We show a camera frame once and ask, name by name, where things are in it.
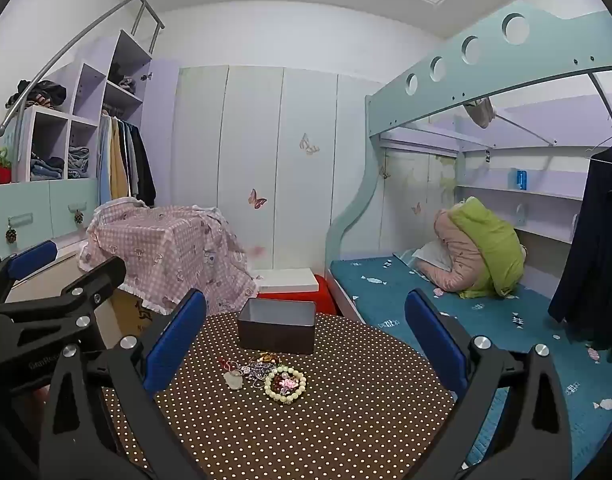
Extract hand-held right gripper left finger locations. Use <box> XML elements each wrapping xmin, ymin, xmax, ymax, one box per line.
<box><xmin>38</xmin><ymin>287</ymin><xmax>209</xmax><ymax>480</ymax></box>

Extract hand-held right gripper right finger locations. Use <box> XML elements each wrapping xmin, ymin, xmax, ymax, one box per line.
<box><xmin>405</xmin><ymin>287</ymin><xmax>574</xmax><ymax>480</ymax></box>

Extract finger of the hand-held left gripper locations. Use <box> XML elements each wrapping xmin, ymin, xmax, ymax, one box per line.
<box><xmin>0</xmin><ymin>240</ymin><xmax>59</xmax><ymax>311</ymax></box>
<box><xmin>0</xmin><ymin>256</ymin><xmax>128</xmax><ymax>350</ymax></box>

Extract pile of silver jewelry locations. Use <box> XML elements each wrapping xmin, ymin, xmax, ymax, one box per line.
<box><xmin>238</xmin><ymin>352</ymin><xmax>281</xmax><ymax>391</ymax></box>

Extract grey metal tin box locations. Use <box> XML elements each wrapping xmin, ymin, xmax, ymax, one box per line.
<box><xmin>237</xmin><ymin>299</ymin><xmax>317</xmax><ymax>355</ymax></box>

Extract cream bead bracelet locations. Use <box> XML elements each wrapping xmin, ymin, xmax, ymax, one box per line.
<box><xmin>264</xmin><ymin>365</ymin><xmax>307</xmax><ymax>402</ymax></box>

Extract cardboard box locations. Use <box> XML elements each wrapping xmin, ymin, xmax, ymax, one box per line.
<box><xmin>111</xmin><ymin>287</ymin><xmax>153</xmax><ymax>338</ymax></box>

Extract white pillow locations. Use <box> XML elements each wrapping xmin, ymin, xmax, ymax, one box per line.
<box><xmin>411</xmin><ymin>241</ymin><xmax>457</xmax><ymax>273</ymax></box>

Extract pink checked cloth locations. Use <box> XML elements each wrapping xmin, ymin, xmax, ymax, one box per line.
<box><xmin>80</xmin><ymin>197</ymin><xmax>259</xmax><ymax>316</ymax></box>

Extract folded jeans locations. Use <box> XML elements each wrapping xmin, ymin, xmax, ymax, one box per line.
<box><xmin>30</xmin><ymin>157</ymin><xmax>65</xmax><ymax>181</ymax></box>
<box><xmin>68</xmin><ymin>146</ymin><xmax>90</xmax><ymax>178</ymax></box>

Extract blue patterned bed sheet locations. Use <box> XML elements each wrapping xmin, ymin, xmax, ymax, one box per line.
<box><xmin>331</xmin><ymin>256</ymin><xmax>612</xmax><ymax>480</ymax></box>

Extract red fabric stool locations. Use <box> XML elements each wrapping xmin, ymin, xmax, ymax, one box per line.
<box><xmin>256</xmin><ymin>275</ymin><xmax>339</xmax><ymax>317</ymax></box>

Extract green quilt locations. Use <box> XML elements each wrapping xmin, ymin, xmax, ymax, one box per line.
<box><xmin>448</xmin><ymin>197</ymin><xmax>526</xmax><ymax>300</ymax></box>

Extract row of hanging clothes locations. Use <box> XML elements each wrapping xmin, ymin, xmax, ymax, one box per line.
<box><xmin>97</xmin><ymin>112</ymin><xmax>157</xmax><ymax>208</ymax></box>

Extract white flat box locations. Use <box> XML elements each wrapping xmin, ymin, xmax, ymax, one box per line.
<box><xmin>251</xmin><ymin>268</ymin><xmax>319</xmax><ymax>291</ymax></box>

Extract brown polka dot tablecloth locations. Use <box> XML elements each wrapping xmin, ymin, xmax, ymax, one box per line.
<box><xmin>101</xmin><ymin>310</ymin><xmax>459</xmax><ymax>480</ymax></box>

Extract dark clothes heap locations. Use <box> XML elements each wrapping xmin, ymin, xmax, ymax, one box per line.
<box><xmin>6</xmin><ymin>79</ymin><xmax>67</xmax><ymax>110</ymax></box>

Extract lilac stair shelf unit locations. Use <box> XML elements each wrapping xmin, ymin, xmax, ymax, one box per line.
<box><xmin>0</xmin><ymin>30</ymin><xmax>154</xmax><ymax>256</ymax></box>

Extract dark hanging coat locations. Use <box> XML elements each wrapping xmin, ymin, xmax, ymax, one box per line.
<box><xmin>548</xmin><ymin>140</ymin><xmax>612</xmax><ymax>361</ymax></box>

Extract folded clothes in cubby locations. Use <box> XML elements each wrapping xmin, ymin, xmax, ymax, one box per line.
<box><xmin>108</xmin><ymin>62</ymin><xmax>137</xmax><ymax>93</ymax></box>

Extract white wardrobe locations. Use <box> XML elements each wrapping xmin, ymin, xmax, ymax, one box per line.
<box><xmin>171</xmin><ymin>64</ymin><xmax>381</xmax><ymax>273</ymax></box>

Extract grey cloth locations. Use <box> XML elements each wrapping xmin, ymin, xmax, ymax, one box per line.
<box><xmin>463</xmin><ymin>97</ymin><xmax>496</xmax><ymax>128</ymax></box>

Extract grey metal handrail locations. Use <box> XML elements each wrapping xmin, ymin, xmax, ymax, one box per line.
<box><xmin>0</xmin><ymin>0</ymin><xmax>165</xmax><ymax>137</ymax></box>

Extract white pendant on red cord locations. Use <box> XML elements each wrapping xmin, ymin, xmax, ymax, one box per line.
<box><xmin>220</xmin><ymin>357</ymin><xmax>245</xmax><ymax>391</ymax></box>

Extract lilac wall shelf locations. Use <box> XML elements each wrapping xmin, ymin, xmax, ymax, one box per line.
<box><xmin>376</xmin><ymin>125</ymin><xmax>612</xmax><ymax>246</ymax></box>

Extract teal bunk bed frame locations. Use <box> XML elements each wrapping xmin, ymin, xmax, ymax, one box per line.
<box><xmin>328</xmin><ymin>0</ymin><xmax>612</xmax><ymax>331</ymax></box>

